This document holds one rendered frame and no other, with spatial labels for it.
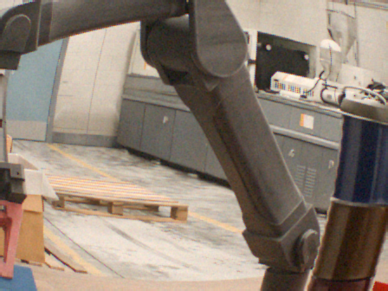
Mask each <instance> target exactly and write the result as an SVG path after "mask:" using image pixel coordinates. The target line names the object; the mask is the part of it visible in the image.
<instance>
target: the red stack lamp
mask: <svg viewBox="0 0 388 291"><path fill-rule="evenodd" d="M375 275H376V273H375V274H374V275H370V276H367V277H365V278H358V279H349V280H347V279H346V280H334V279H333V280H332V279H331V280H330V279H325V278H320V277H317V276H315V275H312V274H311V275H310V281H309V283H308V284H307V291H370V289H371V287H372V284H373V279H374V277H375Z"/></svg>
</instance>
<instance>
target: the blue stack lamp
mask: <svg viewBox="0 0 388 291"><path fill-rule="evenodd" d="M341 118H342V121H341V122H340V126H339V129H340V137H339V150H338V153H337V159H338V162H337V163H336V167H335V176H334V180H333V190H332V194H331V196H332V197H335V198H337V199H340V200H345V201H350V202H354V203H357V202H358V203H360V204H361V203H363V204H388V123H384V122H381V121H376V120H370V119H367V118H363V117H359V116H355V115H350V114H346V113H341Z"/></svg>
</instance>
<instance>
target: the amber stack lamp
mask: <svg viewBox="0 0 388 291"><path fill-rule="evenodd" d="M387 231H388V204H363V203H361V204H360V203H358V202H357V203H354V202H350V201H345V200H340V199H337V198H335V197H331V198H330V207H329V208H328V210H327V219H326V221H325V224H324V232H323V234H322V236H321V243H320V246H319V248H318V255H317V256H316V259H315V260H314V268H313V270H312V272H311V273H312V275H315V276H317V277H320V278H325V279H330V280H331V279H332V280H333V279H334V280H346V279H347V280H349V279H358V278H365V277H367V276H370V275H374V274H375V273H377V271H378V265H379V262H380V259H381V258H380V256H381V255H382V252H383V250H384V244H385V241H386V236H387Z"/></svg>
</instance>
